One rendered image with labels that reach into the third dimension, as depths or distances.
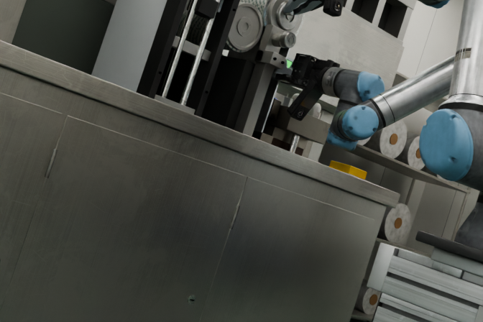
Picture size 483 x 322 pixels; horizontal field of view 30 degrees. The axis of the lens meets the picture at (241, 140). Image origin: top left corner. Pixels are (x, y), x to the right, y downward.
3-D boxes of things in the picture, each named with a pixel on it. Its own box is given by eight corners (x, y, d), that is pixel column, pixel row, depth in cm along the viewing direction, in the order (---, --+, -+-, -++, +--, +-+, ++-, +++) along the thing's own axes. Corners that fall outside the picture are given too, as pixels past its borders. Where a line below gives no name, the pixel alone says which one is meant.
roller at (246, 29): (221, 41, 224) (236, -4, 224) (161, 31, 243) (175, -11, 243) (254, 57, 232) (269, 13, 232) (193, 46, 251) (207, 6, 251)
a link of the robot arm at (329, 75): (348, 102, 227) (327, 93, 221) (334, 99, 230) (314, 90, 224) (356, 74, 227) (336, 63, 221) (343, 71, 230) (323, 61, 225)
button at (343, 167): (348, 175, 224) (351, 165, 224) (328, 168, 229) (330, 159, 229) (364, 181, 229) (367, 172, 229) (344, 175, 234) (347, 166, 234)
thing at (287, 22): (292, 35, 237) (274, 21, 232) (287, 34, 239) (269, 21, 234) (304, 10, 238) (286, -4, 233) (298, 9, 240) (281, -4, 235)
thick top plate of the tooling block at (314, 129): (286, 129, 239) (293, 107, 240) (194, 106, 269) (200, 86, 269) (324, 144, 250) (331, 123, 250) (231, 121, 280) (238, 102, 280)
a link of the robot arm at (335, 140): (329, 141, 212) (344, 97, 212) (321, 142, 223) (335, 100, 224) (361, 152, 212) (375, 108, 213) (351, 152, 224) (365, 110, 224)
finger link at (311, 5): (292, 4, 238) (318, -16, 233) (297, 21, 235) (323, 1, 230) (284, 0, 236) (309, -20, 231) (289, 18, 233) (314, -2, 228)
